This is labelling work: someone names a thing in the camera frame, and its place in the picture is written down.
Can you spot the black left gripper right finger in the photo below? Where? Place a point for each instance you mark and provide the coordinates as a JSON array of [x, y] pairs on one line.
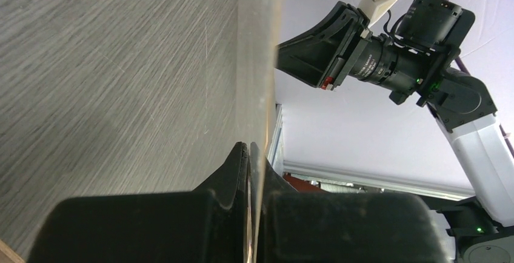
[[317, 226]]

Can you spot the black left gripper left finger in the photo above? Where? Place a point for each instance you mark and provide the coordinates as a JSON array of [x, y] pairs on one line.
[[206, 224]]

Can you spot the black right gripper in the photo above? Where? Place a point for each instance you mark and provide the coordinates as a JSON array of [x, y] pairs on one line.
[[317, 57]]

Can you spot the transparent acrylic sheet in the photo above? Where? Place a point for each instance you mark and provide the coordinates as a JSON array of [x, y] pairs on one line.
[[257, 37]]

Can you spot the wooden picture frame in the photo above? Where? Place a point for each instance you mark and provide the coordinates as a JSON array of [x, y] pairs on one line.
[[8, 255]]

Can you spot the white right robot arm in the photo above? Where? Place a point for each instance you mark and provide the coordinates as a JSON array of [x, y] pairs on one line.
[[415, 56]]

